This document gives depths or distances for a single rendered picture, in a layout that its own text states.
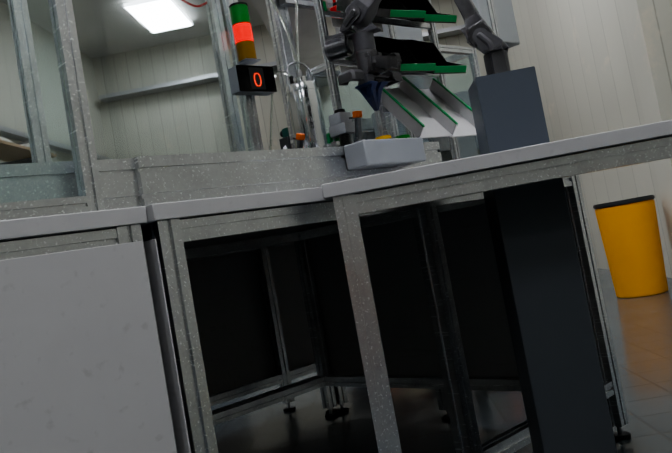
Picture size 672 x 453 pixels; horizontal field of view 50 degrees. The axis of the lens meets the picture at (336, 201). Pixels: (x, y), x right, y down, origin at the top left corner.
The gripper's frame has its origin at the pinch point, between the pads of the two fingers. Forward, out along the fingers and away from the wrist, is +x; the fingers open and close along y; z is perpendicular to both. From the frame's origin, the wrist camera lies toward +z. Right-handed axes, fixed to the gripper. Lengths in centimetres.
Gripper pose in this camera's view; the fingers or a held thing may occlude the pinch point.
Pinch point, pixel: (374, 97)
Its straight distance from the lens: 190.4
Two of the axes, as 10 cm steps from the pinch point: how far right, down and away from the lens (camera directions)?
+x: 1.8, 9.8, -0.6
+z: 6.7, -1.7, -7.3
